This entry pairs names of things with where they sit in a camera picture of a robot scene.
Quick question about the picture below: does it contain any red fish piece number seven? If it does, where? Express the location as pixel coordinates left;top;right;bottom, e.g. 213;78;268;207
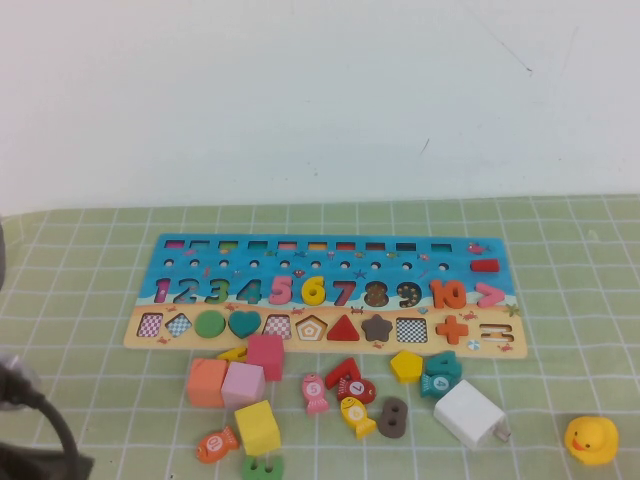
335;377;377;405

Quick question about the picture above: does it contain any yellow wooden cube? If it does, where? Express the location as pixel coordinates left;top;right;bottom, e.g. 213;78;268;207
233;399;281;457

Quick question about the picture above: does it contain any green round shape piece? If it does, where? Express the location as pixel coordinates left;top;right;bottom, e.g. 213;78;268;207
193;309;226;340

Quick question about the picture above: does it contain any red triangle shape piece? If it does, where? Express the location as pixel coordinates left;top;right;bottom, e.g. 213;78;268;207
325;314;364;343

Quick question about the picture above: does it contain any orange plus sign piece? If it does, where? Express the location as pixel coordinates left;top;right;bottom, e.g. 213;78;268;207
434;315;470;346

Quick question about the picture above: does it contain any blue wooden number puzzle board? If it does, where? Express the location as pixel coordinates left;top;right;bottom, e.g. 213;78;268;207
122;232;529;360

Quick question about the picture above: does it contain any teal fish piece number four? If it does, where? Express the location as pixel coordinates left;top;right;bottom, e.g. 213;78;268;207
418;372;455;400

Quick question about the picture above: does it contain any brown number eight piece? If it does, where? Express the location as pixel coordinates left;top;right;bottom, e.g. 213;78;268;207
377;397;407;440

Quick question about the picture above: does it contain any green checked tablecloth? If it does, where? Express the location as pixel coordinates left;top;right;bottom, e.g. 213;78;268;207
0;192;640;480

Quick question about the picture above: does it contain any pink greater-than sign piece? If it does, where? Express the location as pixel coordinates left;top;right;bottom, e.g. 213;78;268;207
474;282;505;308

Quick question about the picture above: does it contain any magenta wooden cube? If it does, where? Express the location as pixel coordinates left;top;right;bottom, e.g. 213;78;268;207
245;333;286;383

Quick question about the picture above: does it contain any yellow fish piece number six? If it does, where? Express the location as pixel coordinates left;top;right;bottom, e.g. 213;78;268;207
339;396;377;440

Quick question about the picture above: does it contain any yellow rubber duck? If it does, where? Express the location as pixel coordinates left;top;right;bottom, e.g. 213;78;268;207
563;417;620;468

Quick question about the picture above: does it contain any yellow pentagon shape piece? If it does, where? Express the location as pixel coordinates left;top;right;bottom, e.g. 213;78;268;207
389;349;425;384

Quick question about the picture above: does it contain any white usb wall charger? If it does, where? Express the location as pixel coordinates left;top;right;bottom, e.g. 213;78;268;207
433;378;512;452

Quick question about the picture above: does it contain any orange fish piece number ten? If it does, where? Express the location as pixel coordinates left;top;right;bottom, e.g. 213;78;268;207
194;425;240;464

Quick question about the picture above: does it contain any orange wooden cube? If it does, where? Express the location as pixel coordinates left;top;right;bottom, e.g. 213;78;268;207
187;357;229;408

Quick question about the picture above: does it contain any teal heart shape piece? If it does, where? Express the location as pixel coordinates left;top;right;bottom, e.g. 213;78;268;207
228;309;262;340

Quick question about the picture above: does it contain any light pink wooden cube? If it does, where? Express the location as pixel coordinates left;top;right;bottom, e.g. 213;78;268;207
220;360;266;409

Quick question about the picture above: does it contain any green number three piece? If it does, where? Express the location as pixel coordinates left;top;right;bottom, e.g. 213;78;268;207
241;453;285;480

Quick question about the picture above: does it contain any pink fish piece number five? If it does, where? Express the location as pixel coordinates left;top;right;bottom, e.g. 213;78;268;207
300;373;330;415

